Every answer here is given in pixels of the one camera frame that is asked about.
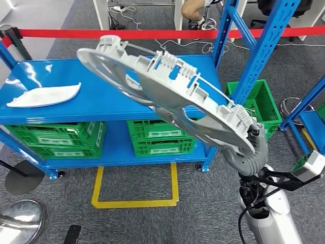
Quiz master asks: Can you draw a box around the blue metal shelf rack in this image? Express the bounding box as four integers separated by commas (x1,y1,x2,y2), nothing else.
0,0,301,181

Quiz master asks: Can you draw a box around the grey plastic wheel hubcap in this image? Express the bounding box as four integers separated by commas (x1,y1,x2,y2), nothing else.
76,35,257,157

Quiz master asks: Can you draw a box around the neat yellow floor tape outline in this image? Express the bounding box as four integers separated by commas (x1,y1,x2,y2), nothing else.
90,162,179,209

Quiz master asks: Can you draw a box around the chrome stanchion with round base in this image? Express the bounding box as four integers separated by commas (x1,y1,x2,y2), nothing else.
0,199,45,244

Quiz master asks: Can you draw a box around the white floor cable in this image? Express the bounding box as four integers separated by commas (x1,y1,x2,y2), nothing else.
109,7,143,33
155,37,325,56

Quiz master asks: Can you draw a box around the red barrier belt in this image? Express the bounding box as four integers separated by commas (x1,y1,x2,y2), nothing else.
0,35,13,48
17,26,325,40

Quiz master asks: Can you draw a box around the black power adapter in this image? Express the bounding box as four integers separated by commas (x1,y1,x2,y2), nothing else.
109,13,125,31

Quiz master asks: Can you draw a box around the chrome stool footring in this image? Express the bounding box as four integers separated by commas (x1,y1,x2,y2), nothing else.
201,15,218,31

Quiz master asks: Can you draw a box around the chrome round floor base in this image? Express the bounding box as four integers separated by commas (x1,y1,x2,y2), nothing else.
280,97,315,126

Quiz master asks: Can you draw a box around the thick dark stanchion post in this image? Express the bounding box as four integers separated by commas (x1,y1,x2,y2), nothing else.
0,25,33,62

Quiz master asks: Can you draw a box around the thin black stanchion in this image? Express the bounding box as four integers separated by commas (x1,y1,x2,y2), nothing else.
0,159,44,196

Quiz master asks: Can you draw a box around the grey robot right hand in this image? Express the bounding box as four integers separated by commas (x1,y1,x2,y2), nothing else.
222,123,269,177

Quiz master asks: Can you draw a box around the person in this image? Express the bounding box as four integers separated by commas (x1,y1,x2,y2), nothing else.
181,0,224,31

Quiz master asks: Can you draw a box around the short yellow floor tape strip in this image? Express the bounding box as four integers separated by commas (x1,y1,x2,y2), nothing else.
301,128,317,152

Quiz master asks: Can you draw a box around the small blue metal rack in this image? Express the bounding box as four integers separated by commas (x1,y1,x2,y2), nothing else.
279,75,325,156

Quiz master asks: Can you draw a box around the black office chair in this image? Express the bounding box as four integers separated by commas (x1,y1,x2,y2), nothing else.
250,0,313,29

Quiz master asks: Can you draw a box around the white curved plastic panel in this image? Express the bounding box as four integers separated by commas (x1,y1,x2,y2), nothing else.
6,82,81,108

